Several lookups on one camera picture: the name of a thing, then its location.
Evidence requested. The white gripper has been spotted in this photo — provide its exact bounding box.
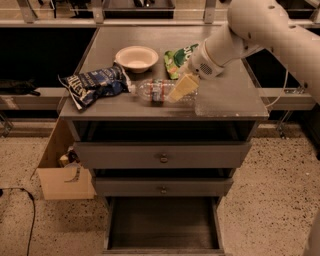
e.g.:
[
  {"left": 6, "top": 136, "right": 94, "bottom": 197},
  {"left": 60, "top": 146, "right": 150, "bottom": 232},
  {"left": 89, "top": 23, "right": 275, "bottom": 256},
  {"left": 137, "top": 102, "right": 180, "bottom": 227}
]
[{"left": 167, "top": 42, "right": 224, "bottom": 103}]

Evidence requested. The clear plastic water bottle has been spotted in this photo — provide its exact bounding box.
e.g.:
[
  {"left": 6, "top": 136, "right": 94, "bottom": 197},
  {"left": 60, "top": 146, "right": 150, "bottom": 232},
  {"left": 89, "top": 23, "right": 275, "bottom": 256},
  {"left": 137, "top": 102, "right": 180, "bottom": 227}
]
[{"left": 129, "top": 78, "right": 199, "bottom": 108}]

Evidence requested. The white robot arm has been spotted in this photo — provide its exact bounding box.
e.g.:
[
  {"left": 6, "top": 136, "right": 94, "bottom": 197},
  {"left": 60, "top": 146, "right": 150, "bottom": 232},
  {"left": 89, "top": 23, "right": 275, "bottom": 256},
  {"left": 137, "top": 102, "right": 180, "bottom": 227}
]
[{"left": 189, "top": 0, "right": 320, "bottom": 256}]

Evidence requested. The grey drawer cabinet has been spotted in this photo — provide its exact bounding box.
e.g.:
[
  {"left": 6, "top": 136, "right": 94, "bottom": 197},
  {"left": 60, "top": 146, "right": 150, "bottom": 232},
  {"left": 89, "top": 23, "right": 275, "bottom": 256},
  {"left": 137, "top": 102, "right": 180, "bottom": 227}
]
[{"left": 59, "top": 25, "right": 270, "bottom": 256}]

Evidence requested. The grey top drawer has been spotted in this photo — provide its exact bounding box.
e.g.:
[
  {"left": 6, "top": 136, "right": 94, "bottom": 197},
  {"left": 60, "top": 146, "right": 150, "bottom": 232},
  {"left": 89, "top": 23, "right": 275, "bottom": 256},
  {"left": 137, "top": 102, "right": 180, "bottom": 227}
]
[{"left": 74, "top": 142, "right": 251, "bottom": 169}]

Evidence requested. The grey drawer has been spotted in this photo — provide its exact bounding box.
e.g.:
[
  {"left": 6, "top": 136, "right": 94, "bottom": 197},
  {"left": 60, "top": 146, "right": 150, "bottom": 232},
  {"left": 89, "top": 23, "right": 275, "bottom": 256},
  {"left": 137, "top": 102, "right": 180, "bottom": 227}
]
[
  {"left": 103, "top": 197, "right": 226, "bottom": 256},
  {"left": 93, "top": 178, "right": 233, "bottom": 197},
  {"left": 74, "top": 142, "right": 251, "bottom": 169}
]

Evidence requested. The grey middle drawer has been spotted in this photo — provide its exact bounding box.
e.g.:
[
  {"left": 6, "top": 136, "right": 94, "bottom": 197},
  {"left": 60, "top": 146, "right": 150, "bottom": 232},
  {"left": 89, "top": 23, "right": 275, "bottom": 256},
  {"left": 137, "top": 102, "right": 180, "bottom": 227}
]
[{"left": 93, "top": 178, "right": 233, "bottom": 197}]

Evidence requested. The grey bottom drawer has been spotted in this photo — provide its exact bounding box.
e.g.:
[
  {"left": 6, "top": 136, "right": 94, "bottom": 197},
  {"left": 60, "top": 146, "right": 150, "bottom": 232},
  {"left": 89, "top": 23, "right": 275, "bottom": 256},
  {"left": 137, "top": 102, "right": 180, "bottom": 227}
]
[{"left": 103, "top": 197, "right": 226, "bottom": 256}]

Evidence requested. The green snack bag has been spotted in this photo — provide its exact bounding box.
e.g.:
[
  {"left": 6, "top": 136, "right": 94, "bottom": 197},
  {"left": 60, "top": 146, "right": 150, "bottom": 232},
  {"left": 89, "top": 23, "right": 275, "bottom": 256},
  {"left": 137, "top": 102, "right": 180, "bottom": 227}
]
[{"left": 164, "top": 44, "right": 198, "bottom": 80}]

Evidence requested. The white paper bowl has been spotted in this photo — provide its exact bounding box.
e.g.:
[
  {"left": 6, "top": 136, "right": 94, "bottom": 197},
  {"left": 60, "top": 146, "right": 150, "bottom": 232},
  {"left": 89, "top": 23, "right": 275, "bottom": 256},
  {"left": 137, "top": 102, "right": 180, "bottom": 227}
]
[{"left": 115, "top": 46, "right": 159, "bottom": 73}]

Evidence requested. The blue chip bag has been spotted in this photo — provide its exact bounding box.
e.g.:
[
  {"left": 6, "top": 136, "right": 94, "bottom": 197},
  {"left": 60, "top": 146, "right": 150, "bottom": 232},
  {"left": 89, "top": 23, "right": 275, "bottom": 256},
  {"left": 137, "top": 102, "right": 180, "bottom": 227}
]
[{"left": 58, "top": 62, "right": 131, "bottom": 111}]

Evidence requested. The cardboard box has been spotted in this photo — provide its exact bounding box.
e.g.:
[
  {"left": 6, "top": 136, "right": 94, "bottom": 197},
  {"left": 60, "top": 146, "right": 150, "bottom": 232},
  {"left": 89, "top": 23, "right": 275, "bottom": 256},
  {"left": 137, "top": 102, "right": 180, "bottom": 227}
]
[{"left": 36, "top": 119, "right": 95, "bottom": 200}]

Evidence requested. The black object on ledge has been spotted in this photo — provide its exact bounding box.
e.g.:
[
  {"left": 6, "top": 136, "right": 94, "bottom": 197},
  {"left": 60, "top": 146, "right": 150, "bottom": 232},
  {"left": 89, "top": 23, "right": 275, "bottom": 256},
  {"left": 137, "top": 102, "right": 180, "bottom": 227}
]
[{"left": 0, "top": 79, "right": 41, "bottom": 96}]

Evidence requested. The white hanging cable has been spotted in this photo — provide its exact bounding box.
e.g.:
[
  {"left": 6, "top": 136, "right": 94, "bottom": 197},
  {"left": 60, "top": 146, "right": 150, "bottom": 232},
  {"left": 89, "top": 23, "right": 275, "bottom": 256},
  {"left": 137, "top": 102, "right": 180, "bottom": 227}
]
[{"left": 264, "top": 68, "right": 290, "bottom": 109}]

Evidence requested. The metal railing frame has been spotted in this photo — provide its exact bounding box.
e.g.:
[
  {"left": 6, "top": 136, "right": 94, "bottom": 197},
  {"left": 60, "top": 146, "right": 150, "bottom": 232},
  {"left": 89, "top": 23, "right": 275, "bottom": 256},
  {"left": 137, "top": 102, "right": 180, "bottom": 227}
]
[{"left": 0, "top": 0, "right": 320, "bottom": 29}]

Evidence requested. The black floor cable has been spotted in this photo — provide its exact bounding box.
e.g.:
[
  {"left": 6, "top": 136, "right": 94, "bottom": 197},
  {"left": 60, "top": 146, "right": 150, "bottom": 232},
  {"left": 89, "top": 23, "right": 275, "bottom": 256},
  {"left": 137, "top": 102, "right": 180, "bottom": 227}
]
[{"left": 0, "top": 187, "right": 37, "bottom": 256}]

